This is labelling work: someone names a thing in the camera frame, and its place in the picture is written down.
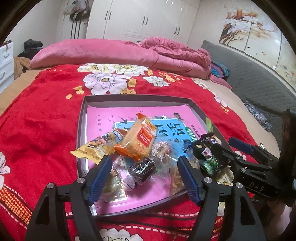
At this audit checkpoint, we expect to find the yellow cartoon snack pack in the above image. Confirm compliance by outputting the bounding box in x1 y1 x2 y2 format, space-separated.
70 128 127 165

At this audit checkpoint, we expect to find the green pea snack pack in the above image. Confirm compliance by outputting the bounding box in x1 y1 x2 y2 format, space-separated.
191 132 222 177

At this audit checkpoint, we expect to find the dark chocolate cake pack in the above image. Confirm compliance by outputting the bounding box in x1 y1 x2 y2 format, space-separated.
128 157 157 185

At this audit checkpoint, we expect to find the orange bread snack pack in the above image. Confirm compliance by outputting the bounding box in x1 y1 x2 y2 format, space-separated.
114 113 158 162

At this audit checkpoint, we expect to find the meat floss cake pack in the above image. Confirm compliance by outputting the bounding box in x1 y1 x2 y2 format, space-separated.
169 161 185 196

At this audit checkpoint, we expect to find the layered sandwich cake pack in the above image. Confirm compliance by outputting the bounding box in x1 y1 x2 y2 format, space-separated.
99 157 136 203

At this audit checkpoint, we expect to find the patterned grey cloth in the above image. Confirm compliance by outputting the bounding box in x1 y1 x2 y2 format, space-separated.
244 101 271 132

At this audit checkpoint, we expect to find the blue oreo pack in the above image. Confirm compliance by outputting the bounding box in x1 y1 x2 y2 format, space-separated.
183 140 197 153

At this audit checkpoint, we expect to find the light green snack pack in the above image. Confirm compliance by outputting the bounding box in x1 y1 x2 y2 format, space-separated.
206 118 213 133

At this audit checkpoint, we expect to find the clear wrapped red pastry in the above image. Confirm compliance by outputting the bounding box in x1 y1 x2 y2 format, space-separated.
149 141 172 162

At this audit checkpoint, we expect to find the dark shallow cardboard tray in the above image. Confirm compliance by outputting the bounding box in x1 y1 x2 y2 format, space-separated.
76 94 232 218

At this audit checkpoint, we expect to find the red floral blanket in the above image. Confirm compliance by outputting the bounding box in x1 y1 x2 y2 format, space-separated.
1 65 255 240

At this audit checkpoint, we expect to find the colourful folded cloth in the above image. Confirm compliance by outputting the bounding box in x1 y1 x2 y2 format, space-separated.
211 61 230 79

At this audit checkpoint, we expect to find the pink folded quilt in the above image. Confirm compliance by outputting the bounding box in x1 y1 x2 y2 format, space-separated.
30 37 211 79

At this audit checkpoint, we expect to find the dark clothes pile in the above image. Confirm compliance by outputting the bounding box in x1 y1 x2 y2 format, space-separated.
18 39 43 60

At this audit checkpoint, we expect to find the white drawer cabinet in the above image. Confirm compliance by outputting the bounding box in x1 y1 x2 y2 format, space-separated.
0 40 14 93

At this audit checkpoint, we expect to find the floral wall painting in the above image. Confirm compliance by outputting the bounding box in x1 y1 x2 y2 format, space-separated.
219 9 295 89

